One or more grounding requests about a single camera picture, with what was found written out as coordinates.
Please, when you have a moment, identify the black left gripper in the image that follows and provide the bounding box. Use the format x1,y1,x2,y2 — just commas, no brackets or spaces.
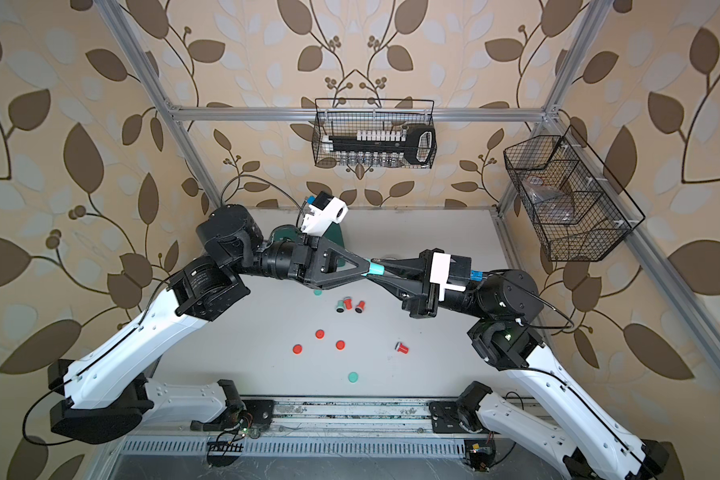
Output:
223,234,364,287

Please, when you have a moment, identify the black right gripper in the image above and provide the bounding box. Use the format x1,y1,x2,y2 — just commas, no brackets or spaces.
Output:
376,250,494,322

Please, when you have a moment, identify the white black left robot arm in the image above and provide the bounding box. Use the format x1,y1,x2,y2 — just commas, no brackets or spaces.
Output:
48,198,384,445

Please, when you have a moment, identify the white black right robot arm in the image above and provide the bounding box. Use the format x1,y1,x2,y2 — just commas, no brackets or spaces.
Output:
366,250,669,479

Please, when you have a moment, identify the green plastic tool case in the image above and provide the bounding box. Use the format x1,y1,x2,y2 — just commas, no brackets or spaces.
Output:
271,223,344,246

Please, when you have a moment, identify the black white tool in basket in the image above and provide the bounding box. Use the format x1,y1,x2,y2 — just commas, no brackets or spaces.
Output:
312,124,437,168

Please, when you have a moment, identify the plastic bag in basket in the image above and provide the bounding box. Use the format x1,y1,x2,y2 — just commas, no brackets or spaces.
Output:
521,175,575,225

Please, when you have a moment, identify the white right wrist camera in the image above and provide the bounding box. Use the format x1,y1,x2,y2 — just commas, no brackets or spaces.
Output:
428,252,483,302

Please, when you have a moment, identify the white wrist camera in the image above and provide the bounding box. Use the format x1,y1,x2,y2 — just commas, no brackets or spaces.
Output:
428,252,483,302
298,191,348,237

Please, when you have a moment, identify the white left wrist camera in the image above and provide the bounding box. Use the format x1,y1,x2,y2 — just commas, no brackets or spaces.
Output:
298,191,348,237

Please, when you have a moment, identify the black wire basket back wall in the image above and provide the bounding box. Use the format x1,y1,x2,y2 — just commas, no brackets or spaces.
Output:
311,97,437,170

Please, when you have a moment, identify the black wire basket wall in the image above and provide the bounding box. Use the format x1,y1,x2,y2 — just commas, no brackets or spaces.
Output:
311,97,437,170
503,126,646,262

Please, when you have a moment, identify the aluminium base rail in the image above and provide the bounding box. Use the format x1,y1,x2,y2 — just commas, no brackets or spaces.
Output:
95,394,604,460

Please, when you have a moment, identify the black wire basket right wall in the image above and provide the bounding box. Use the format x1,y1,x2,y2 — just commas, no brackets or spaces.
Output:
503,126,646,262

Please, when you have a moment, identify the aluminium cage frame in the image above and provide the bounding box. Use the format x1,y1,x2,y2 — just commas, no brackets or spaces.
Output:
95,1,720,381

